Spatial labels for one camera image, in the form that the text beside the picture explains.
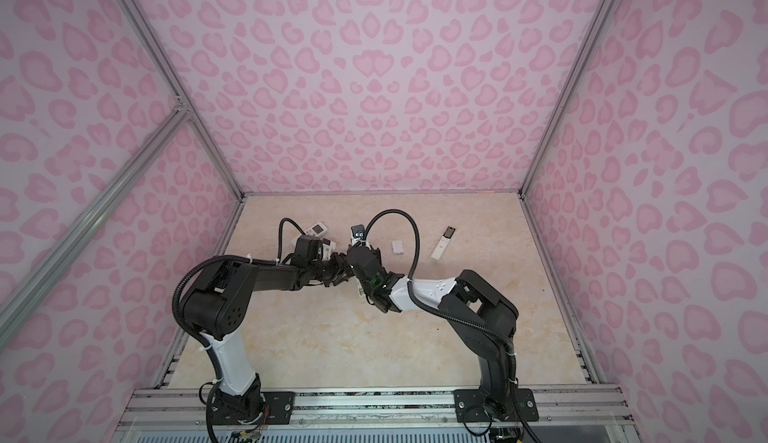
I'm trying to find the aluminium corner frame post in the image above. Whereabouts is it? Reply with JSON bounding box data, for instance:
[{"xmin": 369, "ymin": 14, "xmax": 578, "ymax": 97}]
[
  {"xmin": 518, "ymin": 0, "xmax": 620, "ymax": 200},
  {"xmin": 115, "ymin": 0, "xmax": 245, "ymax": 202}
]

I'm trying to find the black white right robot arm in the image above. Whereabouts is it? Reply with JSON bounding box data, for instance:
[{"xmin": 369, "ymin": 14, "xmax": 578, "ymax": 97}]
[{"xmin": 346, "ymin": 246, "xmax": 519, "ymax": 421}]

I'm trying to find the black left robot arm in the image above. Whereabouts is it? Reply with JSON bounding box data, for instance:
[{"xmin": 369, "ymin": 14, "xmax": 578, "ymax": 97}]
[{"xmin": 171, "ymin": 253, "xmax": 348, "ymax": 397}]

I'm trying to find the white battery cover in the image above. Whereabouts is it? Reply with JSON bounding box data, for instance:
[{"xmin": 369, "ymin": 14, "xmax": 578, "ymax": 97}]
[{"xmin": 391, "ymin": 240, "xmax": 404, "ymax": 255}]

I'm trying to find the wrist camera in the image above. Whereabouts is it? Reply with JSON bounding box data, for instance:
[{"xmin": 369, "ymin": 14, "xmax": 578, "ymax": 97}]
[
  {"xmin": 350, "ymin": 224, "xmax": 368, "ymax": 247},
  {"xmin": 291, "ymin": 235, "xmax": 335, "ymax": 266}
]

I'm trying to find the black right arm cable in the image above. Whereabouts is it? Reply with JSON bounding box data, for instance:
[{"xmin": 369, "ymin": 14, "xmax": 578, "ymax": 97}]
[{"xmin": 363, "ymin": 208, "xmax": 520, "ymax": 360}]

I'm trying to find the aluminium corner frame post left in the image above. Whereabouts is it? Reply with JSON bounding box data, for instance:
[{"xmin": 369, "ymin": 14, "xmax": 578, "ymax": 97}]
[{"xmin": 115, "ymin": 0, "xmax": 245, "ymax": 202}]

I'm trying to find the aluminium corner frame post right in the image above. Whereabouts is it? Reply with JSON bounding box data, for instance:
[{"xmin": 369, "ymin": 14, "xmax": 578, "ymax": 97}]
[{"xmin": 518, "ymin": 0, "xmax": 620, "ymax": 200}]

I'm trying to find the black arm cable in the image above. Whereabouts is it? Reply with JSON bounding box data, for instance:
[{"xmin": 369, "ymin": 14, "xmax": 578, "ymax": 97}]
[
  {"xmin": 363, "ymin": 208, "xmax": 520, "ymax": 360},
  {"xmin": 277, "ymin": 217, "xmax": 307, "ymax": 264}
]

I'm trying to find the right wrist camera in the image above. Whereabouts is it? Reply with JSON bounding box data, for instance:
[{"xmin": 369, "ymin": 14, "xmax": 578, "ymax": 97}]
[{"xmin": 350, "ymin": 224, "xmax": 368, "ymax": 247}]

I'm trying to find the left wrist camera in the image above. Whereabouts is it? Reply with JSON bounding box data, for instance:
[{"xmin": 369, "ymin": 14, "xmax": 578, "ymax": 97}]
[{"xmin": 291, "ymin": 235, "xmax": 335, "ymax": 266}]

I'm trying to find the slim white remote with display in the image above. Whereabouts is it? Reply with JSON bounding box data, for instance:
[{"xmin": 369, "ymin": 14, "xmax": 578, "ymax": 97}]
[{"xmin": 431, "ymin": 226, "xmax": 456, "ymax": 261}]

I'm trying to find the white air conditioner remote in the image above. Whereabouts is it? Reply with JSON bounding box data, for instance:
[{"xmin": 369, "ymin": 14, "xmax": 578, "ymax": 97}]
[{"xmin": 304, "ymin": 221, "xmax": 331, "ymax": 246}]

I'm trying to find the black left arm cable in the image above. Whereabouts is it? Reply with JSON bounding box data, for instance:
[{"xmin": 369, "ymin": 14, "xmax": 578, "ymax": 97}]
[{"xmin": 277, "ymin": 217, "xmax": 307, "ymax": 264}]

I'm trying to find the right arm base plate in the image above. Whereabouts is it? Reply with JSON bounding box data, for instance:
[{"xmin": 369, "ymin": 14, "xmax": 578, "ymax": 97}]
[{"xmin": 452, "ymin": 387, "xmax": 540, "ymax": 423}]

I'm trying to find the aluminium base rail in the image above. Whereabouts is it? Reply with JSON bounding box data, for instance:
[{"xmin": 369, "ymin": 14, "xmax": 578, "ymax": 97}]
[{"xmin": 113, "ymin": 384, "xmax": 640, "ymax": 442}]

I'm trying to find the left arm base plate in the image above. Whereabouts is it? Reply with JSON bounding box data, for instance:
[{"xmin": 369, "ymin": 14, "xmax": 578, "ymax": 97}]
[{"xmin": 210, "ymin": 391, "xmax": 296, "ymax": 426}]

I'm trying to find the aluminium diagonal frame bar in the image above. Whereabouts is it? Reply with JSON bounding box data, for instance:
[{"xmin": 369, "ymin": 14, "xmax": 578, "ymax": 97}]
[{"xmin": 1, "ymin": 105, "xmax": 189, "ymax": 348}]

